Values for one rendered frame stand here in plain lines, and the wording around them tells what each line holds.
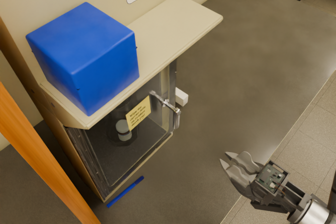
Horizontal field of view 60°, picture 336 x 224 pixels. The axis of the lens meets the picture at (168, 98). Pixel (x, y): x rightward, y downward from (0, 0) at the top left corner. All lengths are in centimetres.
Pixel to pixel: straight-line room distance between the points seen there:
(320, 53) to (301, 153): 97
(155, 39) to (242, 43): 91
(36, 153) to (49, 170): 5
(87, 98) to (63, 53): 6
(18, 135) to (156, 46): 25
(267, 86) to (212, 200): 52
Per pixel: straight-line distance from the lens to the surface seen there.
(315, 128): 241
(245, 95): 118
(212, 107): 112
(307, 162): 224
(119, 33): 38
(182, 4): 58
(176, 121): 81
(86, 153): 67
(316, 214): 74
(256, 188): 74
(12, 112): 36
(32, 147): 41
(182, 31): 52
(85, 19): 41
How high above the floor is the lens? 184
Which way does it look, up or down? 53 degrees down
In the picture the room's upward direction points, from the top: straight up
